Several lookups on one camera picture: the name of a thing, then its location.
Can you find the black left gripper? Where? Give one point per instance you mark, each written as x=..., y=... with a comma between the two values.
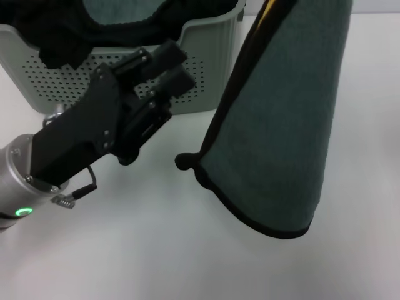
x=72, y=137

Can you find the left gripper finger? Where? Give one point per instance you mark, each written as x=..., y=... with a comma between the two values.
x=165, y=51

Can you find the green towel with black edge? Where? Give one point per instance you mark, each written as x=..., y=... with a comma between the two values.
x=125, y=11
x=275, y=125

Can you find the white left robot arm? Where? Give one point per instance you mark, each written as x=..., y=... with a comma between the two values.
x=15, y=175

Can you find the pale green perforated storage box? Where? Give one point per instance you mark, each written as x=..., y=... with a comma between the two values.
x=212, y=62

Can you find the round silver left wrist plug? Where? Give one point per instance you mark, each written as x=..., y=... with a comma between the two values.
x=56, y=113

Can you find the black cloth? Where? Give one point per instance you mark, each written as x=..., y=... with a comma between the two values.
x=47, y=31

